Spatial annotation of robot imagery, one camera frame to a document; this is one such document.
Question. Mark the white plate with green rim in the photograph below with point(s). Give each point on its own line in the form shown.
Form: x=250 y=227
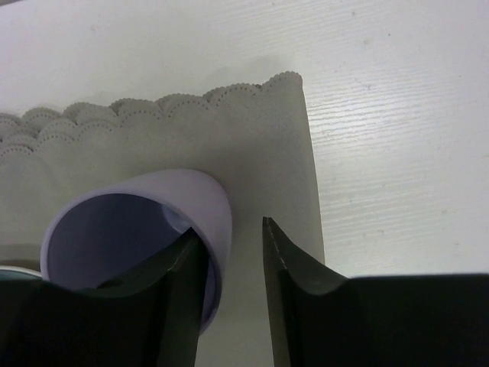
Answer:
x=12 y=273

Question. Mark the purple plastic cup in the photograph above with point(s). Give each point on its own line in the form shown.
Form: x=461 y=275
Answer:
x=108 y=231

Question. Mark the grey cloth napkin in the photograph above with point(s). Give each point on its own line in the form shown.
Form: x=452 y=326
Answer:
x=253 y=139

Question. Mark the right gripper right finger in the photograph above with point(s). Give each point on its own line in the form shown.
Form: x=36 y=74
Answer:
x=321 y=318

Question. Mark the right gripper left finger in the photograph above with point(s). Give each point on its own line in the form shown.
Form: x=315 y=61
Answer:
x=147 y=316

